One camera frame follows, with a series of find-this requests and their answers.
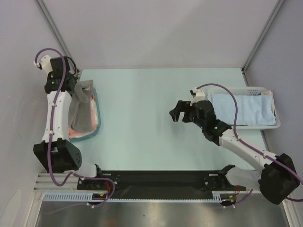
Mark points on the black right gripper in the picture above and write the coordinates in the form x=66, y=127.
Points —
x=186, y=111

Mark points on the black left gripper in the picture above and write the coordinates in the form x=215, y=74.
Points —
x=51, y=78

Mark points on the grey towel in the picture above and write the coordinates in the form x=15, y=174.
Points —
x=79, y=117

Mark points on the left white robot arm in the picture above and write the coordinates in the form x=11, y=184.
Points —
x=55, y=152

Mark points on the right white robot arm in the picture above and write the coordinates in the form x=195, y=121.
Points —
x=273, y=175

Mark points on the pink towel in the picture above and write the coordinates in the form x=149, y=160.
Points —
x=94, y=121

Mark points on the teal plastic basin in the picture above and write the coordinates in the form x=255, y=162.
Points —
x=98, y=128

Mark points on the white plastic basket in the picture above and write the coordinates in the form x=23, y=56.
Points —
x=246, y=91

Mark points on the light blue towel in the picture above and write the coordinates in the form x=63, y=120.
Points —
x=252, y=110

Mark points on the beige towel in basket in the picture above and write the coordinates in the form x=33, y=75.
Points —
x=267, y=92

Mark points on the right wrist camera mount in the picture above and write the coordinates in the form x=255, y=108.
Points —
x=198, y=95

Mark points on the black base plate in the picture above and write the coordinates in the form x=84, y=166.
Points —
x=161, y=185

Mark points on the aluminium rail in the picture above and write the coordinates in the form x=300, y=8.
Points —
x=45, y=183

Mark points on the white slotted cable duct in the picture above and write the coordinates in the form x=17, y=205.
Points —
x=88, y=197

